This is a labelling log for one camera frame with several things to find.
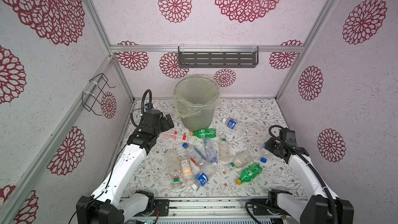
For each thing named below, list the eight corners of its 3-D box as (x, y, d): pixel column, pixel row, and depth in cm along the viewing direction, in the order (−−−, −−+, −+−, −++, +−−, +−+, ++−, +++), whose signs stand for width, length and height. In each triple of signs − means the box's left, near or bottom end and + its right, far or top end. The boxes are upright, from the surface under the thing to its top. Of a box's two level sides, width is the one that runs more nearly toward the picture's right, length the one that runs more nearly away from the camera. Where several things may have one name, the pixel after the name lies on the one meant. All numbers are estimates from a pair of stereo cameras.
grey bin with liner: (177, 135, 102) (171, 106, 80) (180, 106, 118) (176, 75, 96) (216, 135, 102) (221, 106, 80) (214, 106, 118) (217, 75, 96)
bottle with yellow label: (184, 187, 81) (183, 185, 77) (179, 160, 90) (179, 157, 87) (195, 184, 82) (194, 182, 78) (189, 158, 91) (189, 154, 87)
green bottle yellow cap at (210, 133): (190, 139, 98) (190, 136, 95) (190, 131, 102) (190, 128, 99) (216, 139, 98) (216, 136, 95) (215, 131, 102) (216, 128, 99)
